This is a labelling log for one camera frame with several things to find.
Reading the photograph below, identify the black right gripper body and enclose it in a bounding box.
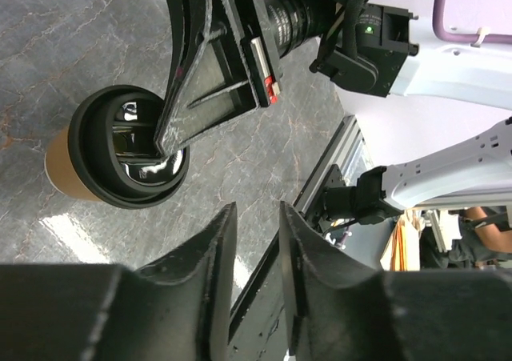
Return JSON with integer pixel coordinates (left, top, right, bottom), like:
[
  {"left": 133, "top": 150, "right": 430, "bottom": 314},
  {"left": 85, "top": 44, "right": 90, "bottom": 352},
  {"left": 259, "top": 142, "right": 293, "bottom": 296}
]
[{"left": 230, "top": 0, "right": 328, "bottom": 107}]

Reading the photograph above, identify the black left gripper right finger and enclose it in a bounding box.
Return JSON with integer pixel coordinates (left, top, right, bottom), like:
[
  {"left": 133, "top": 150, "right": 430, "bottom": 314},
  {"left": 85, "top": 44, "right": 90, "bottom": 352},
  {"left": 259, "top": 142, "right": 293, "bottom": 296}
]
[{"left": 278, "top": 202, "right": 511, "bottom": 360}]

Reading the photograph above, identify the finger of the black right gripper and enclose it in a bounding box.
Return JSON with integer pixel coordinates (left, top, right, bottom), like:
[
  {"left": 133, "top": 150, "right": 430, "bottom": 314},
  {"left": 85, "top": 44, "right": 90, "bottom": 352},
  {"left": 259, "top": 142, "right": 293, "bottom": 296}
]
[{"left": 154, "top": 0, "right": 260, "bottom": 155}]

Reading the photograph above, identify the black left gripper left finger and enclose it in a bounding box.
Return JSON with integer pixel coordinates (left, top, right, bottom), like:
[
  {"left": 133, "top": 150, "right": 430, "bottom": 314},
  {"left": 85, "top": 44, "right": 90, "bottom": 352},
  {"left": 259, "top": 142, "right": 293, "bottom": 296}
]
[{"left": 1, "top": 203, "right": 237, "bottom": 360}]

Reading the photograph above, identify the black plastic cup lid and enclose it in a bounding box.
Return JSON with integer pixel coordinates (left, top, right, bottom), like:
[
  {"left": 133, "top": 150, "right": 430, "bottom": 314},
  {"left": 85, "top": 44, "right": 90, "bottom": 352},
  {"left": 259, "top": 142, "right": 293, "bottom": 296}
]
[{"left": 68, "top": 85, "right": 190, "bottom": 210}]

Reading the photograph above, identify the brown paper coffee cup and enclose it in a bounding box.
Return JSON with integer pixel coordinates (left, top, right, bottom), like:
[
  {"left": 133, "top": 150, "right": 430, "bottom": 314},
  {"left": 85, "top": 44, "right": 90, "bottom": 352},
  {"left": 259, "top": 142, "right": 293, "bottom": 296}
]
[{"left": 44, "top": 127, "right": 100, "bottom": 202}]

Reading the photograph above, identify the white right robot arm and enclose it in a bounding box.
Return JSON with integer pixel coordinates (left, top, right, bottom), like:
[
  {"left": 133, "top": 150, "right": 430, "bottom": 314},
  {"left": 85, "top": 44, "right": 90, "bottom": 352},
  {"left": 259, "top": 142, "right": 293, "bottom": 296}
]
[{"left": 154, "top": 0, "right": 511, "bottom": 224}]

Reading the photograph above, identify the aluminium frame rail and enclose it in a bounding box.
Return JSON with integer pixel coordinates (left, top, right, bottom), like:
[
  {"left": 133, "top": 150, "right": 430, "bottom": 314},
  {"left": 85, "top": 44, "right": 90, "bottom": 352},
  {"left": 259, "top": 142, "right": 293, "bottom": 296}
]
[{"left": 294, "top": 115, "right": 374, "bottom": 233}]

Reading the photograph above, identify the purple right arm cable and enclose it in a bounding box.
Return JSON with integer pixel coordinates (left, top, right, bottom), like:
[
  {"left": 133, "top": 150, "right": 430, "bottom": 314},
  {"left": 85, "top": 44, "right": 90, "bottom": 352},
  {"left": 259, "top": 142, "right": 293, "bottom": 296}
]
[{"left": 432, "top": 0, "right": 512, "bottom": 45}]

